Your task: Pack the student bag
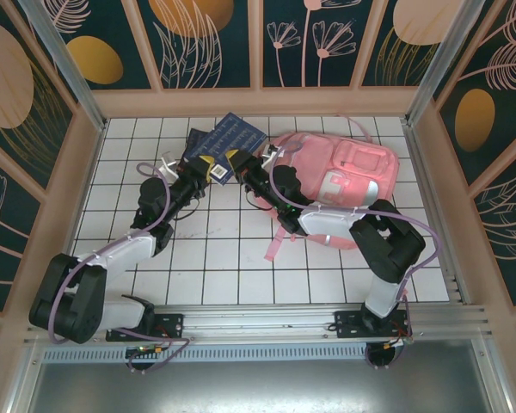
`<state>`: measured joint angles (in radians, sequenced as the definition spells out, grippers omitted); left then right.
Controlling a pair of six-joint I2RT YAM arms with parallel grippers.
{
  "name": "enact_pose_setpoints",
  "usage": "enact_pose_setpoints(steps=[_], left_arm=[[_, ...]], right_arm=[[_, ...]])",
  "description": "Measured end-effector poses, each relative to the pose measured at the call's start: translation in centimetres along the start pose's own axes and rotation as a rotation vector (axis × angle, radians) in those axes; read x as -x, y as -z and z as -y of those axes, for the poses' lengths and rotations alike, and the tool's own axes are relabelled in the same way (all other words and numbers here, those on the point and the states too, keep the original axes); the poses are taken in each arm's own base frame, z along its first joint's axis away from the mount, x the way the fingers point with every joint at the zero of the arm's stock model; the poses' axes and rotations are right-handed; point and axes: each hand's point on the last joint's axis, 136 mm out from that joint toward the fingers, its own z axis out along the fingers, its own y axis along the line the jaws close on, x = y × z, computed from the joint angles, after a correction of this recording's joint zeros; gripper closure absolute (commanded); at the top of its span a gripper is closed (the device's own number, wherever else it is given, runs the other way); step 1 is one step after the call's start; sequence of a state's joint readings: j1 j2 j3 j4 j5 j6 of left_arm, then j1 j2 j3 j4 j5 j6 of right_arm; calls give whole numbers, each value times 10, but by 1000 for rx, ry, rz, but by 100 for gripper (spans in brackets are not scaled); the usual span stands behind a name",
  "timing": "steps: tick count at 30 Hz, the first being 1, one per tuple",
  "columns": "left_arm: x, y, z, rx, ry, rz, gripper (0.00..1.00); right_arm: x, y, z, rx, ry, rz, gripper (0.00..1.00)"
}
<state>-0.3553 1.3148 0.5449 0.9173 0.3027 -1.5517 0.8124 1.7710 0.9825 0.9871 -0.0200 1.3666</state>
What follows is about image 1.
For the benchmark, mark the navy blue printed book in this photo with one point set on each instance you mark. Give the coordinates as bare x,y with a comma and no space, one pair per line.
236,135
193,144

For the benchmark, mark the pink backpack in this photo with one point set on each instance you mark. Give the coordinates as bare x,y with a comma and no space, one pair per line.
352,172

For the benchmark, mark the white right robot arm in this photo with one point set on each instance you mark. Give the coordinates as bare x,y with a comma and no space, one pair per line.
327,221

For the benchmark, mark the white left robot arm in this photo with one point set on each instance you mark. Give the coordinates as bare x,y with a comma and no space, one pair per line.
124,254

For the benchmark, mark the grey metal sheet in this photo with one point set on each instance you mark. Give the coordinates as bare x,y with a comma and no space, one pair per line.
258,387

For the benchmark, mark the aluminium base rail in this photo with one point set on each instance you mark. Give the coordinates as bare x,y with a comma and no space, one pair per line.
258,320

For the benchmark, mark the aluminium corner post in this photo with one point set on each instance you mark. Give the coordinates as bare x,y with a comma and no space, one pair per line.
442,60
64,60

